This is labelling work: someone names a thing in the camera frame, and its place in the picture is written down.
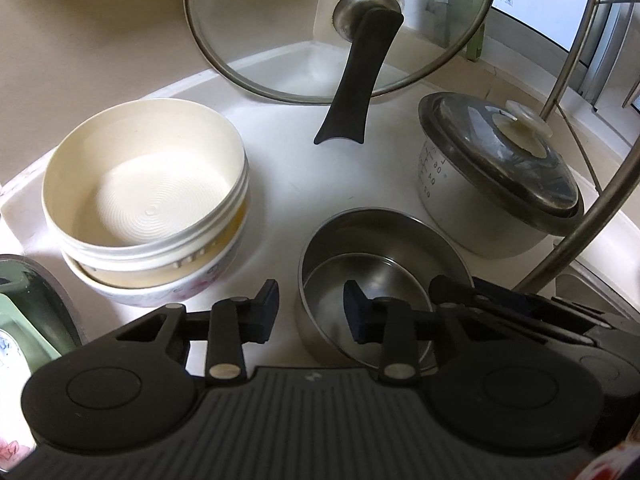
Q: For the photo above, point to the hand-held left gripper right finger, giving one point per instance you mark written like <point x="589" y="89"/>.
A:
<point x="357" y="315"/>

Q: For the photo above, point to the metal dish rack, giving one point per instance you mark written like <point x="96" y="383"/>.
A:
<point x="555" y="255"/>

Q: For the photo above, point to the large steel bowl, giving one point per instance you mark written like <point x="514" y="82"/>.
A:
<point x="380" y="225"/>

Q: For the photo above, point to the cream bowl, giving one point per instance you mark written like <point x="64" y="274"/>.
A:
<point x="145" y="200"/>
<point x="165" y="272"/>

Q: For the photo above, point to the steel sink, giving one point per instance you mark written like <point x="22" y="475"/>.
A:
<point x="600" y="280"/>

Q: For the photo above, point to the small floral saucer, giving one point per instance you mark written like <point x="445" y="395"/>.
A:
<point x="10" y="365"/>

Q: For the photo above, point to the green square plate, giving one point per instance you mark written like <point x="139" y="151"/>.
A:
<point x="30" y="340"/>

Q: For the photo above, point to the oval steel tray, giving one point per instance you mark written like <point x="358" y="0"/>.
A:
<point x="55" y="305"/>

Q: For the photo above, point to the small steel bowl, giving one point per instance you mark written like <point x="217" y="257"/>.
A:
<point x="325" y="300"/>

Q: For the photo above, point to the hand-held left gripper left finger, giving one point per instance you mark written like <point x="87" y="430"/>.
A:
<point x="262" y="310"/>

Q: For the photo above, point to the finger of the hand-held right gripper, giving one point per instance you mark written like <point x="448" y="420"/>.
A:
<point x="525" y="301"/>
<point x="452" y="292"/>

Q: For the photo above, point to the green plastic holder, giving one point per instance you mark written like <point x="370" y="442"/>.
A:
<point x="474" y="50"/>

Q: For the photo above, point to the white cooker inner pot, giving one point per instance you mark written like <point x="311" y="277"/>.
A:
<point x="450" y="200"/>

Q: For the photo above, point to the steel rimmed pot lid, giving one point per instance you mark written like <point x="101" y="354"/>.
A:
<point x="475" y="145"/>

